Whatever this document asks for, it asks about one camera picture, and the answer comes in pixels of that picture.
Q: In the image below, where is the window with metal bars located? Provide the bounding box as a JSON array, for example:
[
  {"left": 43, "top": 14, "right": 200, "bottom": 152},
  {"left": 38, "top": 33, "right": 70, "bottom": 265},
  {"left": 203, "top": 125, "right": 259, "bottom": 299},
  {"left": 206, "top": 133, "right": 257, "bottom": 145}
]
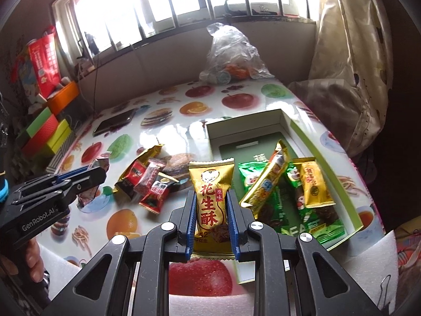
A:
[{"left": 51, "top": 0, "right": 329, "bottom": 61}]

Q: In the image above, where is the small green gift box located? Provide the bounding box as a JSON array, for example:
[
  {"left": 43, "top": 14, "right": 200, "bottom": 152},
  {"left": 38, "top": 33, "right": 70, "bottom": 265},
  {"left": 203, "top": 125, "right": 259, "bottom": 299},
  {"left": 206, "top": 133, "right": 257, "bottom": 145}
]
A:
[{"left": 25, "top": 107, "right": 53, "bottom": 138}]

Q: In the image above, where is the black white striped box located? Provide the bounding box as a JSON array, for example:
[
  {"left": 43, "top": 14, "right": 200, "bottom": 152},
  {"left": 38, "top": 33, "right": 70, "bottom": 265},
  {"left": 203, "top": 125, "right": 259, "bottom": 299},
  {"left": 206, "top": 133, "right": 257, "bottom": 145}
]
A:
[{"left": 45, "top": 135, "right": 80, "bottom": 175}]

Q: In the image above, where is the white foam sheet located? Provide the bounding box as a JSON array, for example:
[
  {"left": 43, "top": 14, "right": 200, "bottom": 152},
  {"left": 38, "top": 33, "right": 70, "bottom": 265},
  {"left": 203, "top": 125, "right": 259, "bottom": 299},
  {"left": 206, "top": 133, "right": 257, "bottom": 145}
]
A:
[{"left": 33, "top": 230, "right": 400, "bottom": 316}]

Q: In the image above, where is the orange gift box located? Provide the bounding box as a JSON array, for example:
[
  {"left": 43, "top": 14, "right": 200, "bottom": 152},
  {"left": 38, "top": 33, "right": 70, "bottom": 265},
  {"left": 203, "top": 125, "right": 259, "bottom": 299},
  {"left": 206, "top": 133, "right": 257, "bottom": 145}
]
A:
[{"left": 46, "top": 80, "right": 81, "bottom": 117}]

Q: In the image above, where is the black curved object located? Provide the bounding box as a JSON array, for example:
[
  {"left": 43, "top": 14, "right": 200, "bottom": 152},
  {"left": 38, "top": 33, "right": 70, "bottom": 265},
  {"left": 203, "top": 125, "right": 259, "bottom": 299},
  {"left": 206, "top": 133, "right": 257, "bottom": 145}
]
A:
[{"left": 213, "top": 0, "right": 252, "bottom": 18}]

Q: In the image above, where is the colourful patterned cloth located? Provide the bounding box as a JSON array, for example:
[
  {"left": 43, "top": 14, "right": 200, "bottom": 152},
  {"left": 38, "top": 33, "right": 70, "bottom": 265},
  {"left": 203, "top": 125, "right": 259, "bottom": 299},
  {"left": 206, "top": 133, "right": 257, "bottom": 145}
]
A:
[{"left": 395, "top": 224, "right": 421, "bottom": 271}]

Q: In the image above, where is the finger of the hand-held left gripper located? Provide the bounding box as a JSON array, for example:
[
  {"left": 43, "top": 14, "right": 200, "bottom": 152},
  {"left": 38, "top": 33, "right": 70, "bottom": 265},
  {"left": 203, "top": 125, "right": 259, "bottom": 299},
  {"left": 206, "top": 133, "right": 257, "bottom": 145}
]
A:
[
  {"left": 11, "top": 166, "right": 108, "bottom": 218},
  {"left": 11, "top": 167, "right": 91, "bottom": 202}
]

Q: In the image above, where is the green snack packet child print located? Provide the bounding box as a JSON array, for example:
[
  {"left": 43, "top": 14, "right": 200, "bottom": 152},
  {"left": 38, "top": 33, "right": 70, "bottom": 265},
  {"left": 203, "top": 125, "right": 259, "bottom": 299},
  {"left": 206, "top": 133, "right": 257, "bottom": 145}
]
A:
[{"left": 284, "top": 163, "right": 348, "bottom": 249}]

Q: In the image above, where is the pink red snack packet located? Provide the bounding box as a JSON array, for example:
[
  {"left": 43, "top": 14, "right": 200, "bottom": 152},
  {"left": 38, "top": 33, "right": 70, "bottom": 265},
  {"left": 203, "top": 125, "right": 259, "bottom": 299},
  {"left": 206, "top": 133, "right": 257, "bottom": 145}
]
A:
[{"left": 134, "top": 157, "right": 172, "bottom": 196}]

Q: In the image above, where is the gold brown snack packet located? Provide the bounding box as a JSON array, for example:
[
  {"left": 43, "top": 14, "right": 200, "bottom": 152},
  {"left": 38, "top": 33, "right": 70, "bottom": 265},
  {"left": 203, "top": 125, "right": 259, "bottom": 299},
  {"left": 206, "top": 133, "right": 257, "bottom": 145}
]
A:
[{"left": 113, "top": 144, "right": 165, "bottom": 196}]

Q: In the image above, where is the yellow peanut candy packet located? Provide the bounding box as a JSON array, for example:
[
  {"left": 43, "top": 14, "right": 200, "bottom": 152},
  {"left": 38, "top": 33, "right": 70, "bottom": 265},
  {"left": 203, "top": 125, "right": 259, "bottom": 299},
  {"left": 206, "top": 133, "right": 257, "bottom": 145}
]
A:
[
  {"left": 187, "top": 157, "right": 237, "bottom": 261},
  {"left": 292, "top": 157, "right": 337, "bottom": 209}
]

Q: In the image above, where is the dark smartphone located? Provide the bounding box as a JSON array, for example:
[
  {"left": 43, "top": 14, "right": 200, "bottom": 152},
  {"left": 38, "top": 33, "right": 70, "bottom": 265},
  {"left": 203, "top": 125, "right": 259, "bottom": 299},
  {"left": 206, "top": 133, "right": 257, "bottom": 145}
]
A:
[{"left": 93, "top": 108, "right": 136, "bottom": 137}]

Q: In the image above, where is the long green cardboard box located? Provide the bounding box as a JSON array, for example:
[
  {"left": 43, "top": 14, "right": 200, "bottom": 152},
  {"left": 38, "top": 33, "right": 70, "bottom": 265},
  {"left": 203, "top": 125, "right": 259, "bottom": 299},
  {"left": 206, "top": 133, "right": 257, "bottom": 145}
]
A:
[{"left": 205, "top": 107, "right": 364, "bottom": 285}]

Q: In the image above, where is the clear plastic bag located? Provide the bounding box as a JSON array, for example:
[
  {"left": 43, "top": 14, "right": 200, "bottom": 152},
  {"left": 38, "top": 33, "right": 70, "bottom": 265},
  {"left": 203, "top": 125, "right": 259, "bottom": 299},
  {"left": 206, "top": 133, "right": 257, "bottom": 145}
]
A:
[{"left": 199, "top": 23, "right": 275, "bottom": 85}]

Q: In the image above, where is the cream dotted curtain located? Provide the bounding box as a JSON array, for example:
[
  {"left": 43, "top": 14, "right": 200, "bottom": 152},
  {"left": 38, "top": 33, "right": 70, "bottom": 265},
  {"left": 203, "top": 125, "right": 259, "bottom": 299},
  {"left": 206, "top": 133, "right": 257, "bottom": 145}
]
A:
[{"left": 289, "top": 0, "right": 396, "bottom": 159}]

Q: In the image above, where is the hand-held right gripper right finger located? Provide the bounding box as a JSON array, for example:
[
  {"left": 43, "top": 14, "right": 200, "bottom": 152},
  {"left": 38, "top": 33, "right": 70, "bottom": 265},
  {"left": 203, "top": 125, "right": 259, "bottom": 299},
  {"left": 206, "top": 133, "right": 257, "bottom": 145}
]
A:
[{"left": 226, "top": 190, "right": 383, "bottom": 316}]

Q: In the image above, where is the lime yellow gift box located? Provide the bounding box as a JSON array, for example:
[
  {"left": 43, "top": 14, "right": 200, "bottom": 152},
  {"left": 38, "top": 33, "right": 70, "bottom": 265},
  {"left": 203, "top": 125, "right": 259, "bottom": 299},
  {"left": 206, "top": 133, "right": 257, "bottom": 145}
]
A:
[{"left": 46, "top": 118, "right": 74, "bottom": 156}]

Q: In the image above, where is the red black snack packet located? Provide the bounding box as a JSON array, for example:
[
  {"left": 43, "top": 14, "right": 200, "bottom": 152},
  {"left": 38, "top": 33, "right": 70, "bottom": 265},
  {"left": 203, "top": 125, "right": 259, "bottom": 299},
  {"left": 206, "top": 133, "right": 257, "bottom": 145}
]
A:
[
  {"left": 139, "top": 178, "right": 180, "bottom": 219},
  {"left": 115, "top": 160, "right": 149, "bottom": 201}
]

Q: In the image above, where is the red carton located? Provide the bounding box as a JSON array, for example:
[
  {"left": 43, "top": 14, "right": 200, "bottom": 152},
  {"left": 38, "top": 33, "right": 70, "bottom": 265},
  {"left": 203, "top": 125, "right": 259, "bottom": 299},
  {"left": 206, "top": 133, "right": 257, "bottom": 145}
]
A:
[{"left": 28, "top": 26, "right": 63, "bottom": 101}]

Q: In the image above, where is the person's left hand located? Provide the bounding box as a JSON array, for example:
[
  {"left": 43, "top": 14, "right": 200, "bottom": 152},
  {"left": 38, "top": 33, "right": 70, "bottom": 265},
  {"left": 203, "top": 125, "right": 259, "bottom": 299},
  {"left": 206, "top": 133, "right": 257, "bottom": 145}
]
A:
[{"left": 26, "top": 238, "right": 45, "bottom": 283}]

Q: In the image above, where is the colourful printed carton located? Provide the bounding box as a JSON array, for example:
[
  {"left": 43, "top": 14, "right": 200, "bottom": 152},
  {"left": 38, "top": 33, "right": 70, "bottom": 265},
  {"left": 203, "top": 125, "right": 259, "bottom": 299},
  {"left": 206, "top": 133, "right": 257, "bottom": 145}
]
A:
[{"left": 14, "top": 44, "right": 42, "bottom": 108}]

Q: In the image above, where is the long gold snack bar packet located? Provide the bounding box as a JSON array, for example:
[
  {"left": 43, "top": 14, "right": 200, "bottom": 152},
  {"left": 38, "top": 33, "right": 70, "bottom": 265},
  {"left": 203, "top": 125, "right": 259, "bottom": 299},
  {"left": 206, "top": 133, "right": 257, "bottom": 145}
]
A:
[{"left": 239, "top": 139, "right": 291, "bottom": 220}]

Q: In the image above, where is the orange wrapped item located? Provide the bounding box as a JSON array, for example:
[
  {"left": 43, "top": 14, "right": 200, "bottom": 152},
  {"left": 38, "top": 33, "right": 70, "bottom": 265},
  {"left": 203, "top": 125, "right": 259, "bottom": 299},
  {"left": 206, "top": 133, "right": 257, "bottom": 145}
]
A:
[{"left": 227, "top": 64, "right": 254, "bottom": 80}]

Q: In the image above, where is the fruit print tablecloth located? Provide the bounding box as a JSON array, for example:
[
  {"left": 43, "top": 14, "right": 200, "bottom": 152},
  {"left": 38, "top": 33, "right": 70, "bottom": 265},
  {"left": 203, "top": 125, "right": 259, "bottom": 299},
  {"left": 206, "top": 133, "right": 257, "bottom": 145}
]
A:
[{"left": 36, "top": 78, "right": 386, "bottom": 297}]

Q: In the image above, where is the stack of coloured boxes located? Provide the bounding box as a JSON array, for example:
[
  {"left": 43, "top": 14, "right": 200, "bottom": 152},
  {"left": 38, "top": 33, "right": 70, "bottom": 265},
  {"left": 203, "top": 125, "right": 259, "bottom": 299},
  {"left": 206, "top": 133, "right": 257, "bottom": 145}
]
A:
[{"left": 20, "top": 115, "right": 63, "bottom": 158}]

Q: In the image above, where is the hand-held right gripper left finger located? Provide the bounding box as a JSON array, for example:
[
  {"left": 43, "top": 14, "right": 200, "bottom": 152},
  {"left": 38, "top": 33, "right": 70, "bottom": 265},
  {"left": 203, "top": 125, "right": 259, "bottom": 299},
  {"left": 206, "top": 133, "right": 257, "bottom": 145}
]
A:
[{"left": 41, "top": 189, "right": 198, "bottom": 316}]

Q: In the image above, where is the green snack packet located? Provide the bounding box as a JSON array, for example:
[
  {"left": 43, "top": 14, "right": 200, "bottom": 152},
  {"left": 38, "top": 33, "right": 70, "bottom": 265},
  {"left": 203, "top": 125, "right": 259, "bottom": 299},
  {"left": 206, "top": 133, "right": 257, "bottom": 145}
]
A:
[{"left": 237, "top": 161, "right": 298, "bottom": 236}]

